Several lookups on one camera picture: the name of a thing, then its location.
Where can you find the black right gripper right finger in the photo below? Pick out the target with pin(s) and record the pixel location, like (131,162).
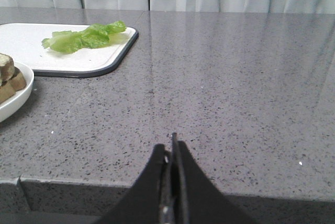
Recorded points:
(196,199)

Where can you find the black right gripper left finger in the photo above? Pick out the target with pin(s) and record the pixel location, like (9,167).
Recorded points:
(141,203)

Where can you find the green lettuce leaf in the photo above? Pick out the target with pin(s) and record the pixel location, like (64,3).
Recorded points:
(93,37)

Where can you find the bread slice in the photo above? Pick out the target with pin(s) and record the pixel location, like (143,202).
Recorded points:
(10,87)
(7,67)

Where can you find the white round plate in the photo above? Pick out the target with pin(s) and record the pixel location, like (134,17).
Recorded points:
(11,105)

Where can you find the white grey-rimmed cutting board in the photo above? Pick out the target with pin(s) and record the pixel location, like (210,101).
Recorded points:
(23,42)

